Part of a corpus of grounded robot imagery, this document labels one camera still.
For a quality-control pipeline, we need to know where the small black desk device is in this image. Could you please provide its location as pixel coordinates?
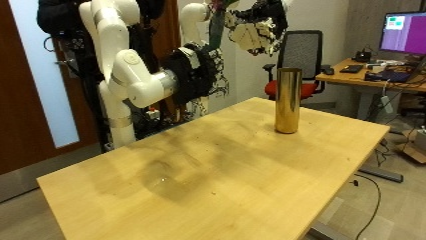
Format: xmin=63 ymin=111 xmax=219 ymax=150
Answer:
xmin=352 ymin=49 xmax=375 ymax=64

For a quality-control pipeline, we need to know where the white power adapter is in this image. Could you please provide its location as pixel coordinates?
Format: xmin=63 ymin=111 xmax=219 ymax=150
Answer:
xmin=379 ymin=94 xmax=395 ymax=115

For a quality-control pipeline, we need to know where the computer monitor with purple screen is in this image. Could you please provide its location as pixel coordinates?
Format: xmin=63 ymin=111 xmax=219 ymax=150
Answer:
xmin=377 ymin=11 xmax=426 ymax=57

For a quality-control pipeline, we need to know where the brown door with frosted glass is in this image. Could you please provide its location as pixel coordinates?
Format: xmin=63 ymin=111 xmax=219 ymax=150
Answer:
xmin=0 ymin=0 xmax=105 ymax=176

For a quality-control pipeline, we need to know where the dark laptop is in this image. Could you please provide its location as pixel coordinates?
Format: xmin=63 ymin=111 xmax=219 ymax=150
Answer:
xmin=363 ymin=69 xmax=413 ymax=84

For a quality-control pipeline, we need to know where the black mesh office chair red seat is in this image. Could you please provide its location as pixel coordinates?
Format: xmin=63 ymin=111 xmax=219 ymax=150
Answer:
xmin=262 ymin=29 xmax=332 ymax=101

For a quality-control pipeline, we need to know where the brown wooden door leaf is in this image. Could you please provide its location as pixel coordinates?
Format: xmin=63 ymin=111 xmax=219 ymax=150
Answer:
xmin=147 ymin=0 xmax=184 ymax=116

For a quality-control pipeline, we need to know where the tall gold cylinder vase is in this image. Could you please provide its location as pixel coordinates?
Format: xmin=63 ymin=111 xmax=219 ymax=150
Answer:
xmin=274 ymin=67 xmax=303 ymax=135

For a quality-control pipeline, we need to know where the black floor cable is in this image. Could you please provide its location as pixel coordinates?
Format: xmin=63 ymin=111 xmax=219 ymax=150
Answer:
xmin=348 ymin=173 xmax=383 ymax=240

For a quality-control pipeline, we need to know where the person in black clothing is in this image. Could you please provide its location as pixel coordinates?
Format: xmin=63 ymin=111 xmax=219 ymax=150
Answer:
xmin=35 ymin=0 xmax=105 ymax=79

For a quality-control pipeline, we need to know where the wooden office desk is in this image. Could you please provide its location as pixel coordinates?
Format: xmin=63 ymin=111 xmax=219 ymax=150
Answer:
xmin=315 ymin=58 xmax=426 ymax=121

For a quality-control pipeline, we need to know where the black keyboard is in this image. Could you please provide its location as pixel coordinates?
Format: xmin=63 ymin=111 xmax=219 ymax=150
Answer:
xmin=339 ymin=64 xmax=364 ymax=74

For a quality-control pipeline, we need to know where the grey table foot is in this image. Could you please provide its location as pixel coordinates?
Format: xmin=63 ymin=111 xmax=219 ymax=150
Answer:
xmin=356 ymin=165 xmax=404 ymax=184
xmin=304 ymin=220 xmax=354 ymax=240

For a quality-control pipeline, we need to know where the cardboard box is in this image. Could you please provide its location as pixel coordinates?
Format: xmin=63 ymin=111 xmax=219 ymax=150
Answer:
xmin=395 ymin=125 xmax=426 ymax=165

